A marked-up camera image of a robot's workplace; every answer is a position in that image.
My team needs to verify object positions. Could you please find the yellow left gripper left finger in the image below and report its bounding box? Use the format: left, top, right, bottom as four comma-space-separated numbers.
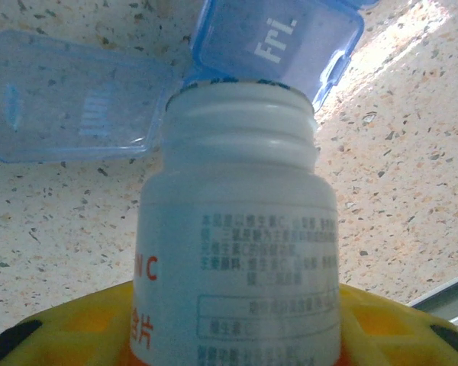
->
0, 281, 138, 366

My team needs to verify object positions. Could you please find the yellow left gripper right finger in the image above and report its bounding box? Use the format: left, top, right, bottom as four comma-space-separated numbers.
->
339, 284, 458, 366

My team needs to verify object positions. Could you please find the blue and white packet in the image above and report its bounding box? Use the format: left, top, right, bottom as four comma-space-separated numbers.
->
0, 0, 366, 165

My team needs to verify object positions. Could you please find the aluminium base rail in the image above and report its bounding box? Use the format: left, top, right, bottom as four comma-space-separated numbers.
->
407, 269, 458, 333

